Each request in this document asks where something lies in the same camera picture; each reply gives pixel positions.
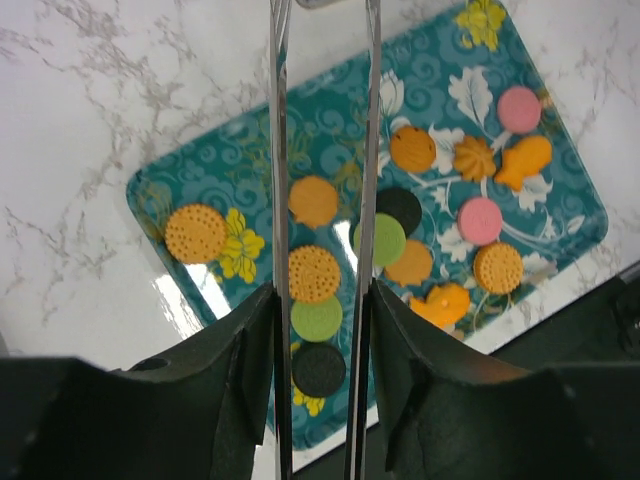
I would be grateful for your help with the dotted orange biscuit centre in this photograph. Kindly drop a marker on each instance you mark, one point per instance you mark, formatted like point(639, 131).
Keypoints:
point(314, 274)

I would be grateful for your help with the pink sandwich cookie lower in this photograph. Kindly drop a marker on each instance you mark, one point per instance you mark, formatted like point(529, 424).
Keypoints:
point(479, 221)

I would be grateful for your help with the plain orange round cookie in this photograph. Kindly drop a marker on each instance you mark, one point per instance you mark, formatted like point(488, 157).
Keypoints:
point(313, 201)

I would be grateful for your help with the orange swirl flower cookie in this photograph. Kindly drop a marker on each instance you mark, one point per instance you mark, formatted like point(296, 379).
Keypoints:
point(474, 159)

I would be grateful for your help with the silver metal tongs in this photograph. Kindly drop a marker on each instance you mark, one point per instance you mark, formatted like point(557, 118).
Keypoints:
point(355, 444)

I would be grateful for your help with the black sandwich cookie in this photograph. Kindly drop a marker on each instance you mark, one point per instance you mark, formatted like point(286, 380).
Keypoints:
point(402, 205)
point(318, 369)

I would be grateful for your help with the black sandwich cookie upper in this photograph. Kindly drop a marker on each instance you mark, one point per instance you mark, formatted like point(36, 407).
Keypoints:
point(402, 205)

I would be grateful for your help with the dotted orange sandwich biscuit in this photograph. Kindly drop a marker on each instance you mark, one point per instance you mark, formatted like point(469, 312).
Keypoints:
point(498, 268)

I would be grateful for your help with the orange fish cookie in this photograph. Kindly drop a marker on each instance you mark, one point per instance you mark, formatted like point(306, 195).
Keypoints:
point(527, 158)
point(444, 305)

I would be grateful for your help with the plain orange cookie middle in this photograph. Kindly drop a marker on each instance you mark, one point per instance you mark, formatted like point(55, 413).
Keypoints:
point(413, 267)

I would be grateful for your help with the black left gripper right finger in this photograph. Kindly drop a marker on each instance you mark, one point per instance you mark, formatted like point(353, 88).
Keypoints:
point(559, 402)

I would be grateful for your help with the pink sandwich cookie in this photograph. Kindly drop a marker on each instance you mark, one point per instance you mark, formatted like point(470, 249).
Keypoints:
point(519, 110)
point(479, 221)

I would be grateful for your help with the green sandwich cookie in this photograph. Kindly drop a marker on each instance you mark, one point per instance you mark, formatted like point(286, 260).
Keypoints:
point(317, 322)
point(389, 240)

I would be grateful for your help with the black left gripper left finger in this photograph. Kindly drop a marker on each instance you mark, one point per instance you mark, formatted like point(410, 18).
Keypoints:
point(195, 411)

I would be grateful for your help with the pink sandwich cookie upper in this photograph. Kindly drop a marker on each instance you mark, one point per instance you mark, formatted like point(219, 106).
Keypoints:
point(519, 110)

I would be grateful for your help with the teal floral serving tray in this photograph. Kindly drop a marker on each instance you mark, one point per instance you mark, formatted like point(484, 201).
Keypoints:
point(444, 76)

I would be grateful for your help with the black sandwich cookie lower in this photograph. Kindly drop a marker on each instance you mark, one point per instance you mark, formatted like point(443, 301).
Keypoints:
point(318, 369)

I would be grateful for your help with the dotted orange biscuit far left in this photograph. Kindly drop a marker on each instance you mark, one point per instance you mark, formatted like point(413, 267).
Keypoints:
point(195, 234)

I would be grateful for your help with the orange chocolate chip cookie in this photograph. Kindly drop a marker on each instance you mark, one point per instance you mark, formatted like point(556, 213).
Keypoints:
point(412, 149)

